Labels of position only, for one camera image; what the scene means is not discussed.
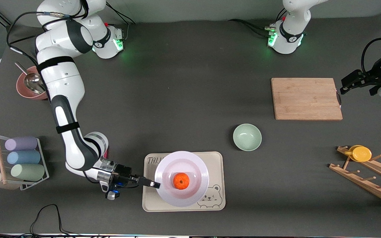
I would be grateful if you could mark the wooden cutting board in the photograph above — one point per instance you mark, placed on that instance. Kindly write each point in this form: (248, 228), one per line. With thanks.
(304, 99)

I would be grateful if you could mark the white ribbed plate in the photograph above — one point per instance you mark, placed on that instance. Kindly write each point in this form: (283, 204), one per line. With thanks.
(190, 198)

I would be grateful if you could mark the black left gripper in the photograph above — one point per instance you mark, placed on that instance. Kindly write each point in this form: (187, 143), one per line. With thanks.
(374, 76)

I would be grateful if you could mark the blue cup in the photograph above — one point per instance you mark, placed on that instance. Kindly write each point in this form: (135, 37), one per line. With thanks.
(23, 157)

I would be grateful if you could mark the green cup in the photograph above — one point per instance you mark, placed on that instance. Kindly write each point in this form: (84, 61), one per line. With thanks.
(27, 172)

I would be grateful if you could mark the pink bowl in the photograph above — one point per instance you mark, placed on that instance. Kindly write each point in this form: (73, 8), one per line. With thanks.
(23, 91)

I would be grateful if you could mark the orange fruit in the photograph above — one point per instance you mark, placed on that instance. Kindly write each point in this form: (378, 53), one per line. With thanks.
(181, 181)

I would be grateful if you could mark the cream tray with bear print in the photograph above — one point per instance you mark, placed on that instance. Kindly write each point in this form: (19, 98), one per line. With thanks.
(215, 165)

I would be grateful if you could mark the wooden peg drying rack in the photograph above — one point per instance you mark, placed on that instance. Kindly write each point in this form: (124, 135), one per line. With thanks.
(362, 180)

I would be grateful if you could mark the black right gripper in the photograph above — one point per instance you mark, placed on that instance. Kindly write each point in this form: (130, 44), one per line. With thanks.
(123, 172)

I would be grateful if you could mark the purple cup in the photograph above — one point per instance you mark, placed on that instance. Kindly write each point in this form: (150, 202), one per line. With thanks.
(21, 143)

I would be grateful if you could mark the metal scoop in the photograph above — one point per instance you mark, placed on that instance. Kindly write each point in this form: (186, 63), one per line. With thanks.
(33, 81)

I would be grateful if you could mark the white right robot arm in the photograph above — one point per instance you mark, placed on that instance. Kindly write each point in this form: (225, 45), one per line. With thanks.
(64, 86)

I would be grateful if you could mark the yellow cup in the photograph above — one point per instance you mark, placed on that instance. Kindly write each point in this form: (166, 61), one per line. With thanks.
(361, 154)

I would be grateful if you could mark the pale green bowl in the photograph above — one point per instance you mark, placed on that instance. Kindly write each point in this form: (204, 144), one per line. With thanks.
(247, 137)

